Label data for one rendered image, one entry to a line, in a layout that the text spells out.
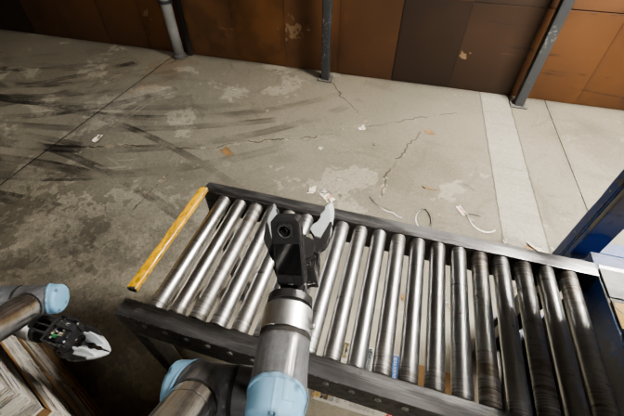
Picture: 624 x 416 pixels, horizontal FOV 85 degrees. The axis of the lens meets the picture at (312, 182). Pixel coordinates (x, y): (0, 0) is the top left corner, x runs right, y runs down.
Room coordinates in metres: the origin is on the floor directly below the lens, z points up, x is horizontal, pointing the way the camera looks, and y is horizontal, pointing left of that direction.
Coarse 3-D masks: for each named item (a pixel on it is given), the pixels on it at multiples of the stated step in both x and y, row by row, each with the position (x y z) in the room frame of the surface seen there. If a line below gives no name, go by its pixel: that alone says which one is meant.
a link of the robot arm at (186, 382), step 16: (176, 368) 0.18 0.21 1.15; (192, 368) 0.18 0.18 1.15; (208, 368) 0.18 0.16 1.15; (224, 368) 0.18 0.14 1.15; (176, 384) 0.15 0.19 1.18; (192, 384) 0.15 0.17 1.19; (208, 384) 0.15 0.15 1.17; (224, 384) 0.16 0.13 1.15; (160, 400) 0.14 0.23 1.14; (176, 400) 0.12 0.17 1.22; (192, 400) 0.12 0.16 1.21; (208, 400) 0.13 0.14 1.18; (224, 400) 0.14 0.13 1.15
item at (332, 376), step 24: (120, 312) 0.43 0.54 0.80; (144, 312) 0.43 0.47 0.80; (168, 312) 0.43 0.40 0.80; (168, 336) 0.39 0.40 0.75; (192, 336) 0.37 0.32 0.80; (216, 336) 0.37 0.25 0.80; (240, 336) 0.37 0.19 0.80; (240, 360) 0.33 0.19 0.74; (312, 360) 0.31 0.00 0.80; (312, 384) 0.27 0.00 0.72; (336, 384) 0.26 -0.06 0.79; (360, 384) 0.25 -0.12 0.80; (384, 384) 0.25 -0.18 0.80; (408, 384) 0.25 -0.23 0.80; (384, 408) 0.22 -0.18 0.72; (408, 408) 0.21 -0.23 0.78; (432, 408) 0.20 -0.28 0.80; (456, 408) 0.20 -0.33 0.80; (480, 408) 0.20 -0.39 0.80
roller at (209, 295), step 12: (252, 204) 0.84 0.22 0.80; (252, 216) 0.78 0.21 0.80; (240, 228) 0.73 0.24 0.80; (252, 228) 0.74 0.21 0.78; (240, 240) 0.68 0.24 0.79; (228, 252) 0.63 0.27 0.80; (240, 252) 0.65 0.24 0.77; (228, 264) 0.59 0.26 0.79; (216, 276) 0.54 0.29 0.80; (204, 288) 0.51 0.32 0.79; (216, 288) 0.51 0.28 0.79; (204, 300) 0.47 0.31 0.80; (192, 312) 0.43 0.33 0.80; (204, 312) 0.44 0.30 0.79
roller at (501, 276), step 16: (496, 256) 0.62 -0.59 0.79; (496, 272) 0.56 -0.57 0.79; (496, 288) 0.51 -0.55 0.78; (512, 288) 0.51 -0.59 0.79; (496, 304) 0.47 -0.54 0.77; (512, 304) 0.46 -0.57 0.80; (512, 320) 0.41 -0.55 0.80; (512, 336) 0.37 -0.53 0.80; (512, 352) 0.33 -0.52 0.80; (512, 368) 0.29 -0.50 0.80; (512, 384) 0.25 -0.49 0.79; (512, 400) 0.22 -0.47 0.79; (528, 400) 0.22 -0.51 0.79
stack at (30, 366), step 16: (0, 352) 0.37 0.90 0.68; (16, 352) 0.41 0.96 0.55; (32, 352) 0.48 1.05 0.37; (48, 352) 0.57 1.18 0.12; (0, 368) 0.30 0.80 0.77; (16, 368) 0.34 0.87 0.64; (32, 368) 0.38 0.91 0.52; (48, 368) 0.45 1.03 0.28; (64, 368) 0.53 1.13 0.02; (0, 384) 0.24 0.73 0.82; (16, 384) 0.27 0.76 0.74; (48, 384) 0.35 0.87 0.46; (64, 384) 0.40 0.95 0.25; (80, 384) 0.47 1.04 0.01; (0, 400) 0.22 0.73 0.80; (16, 400) 0.23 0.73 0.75; (32, 400) 0.24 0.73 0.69; (48, 400) 0.27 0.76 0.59; (64, 400) 0.31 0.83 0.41; (80, 400) 0.36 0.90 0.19
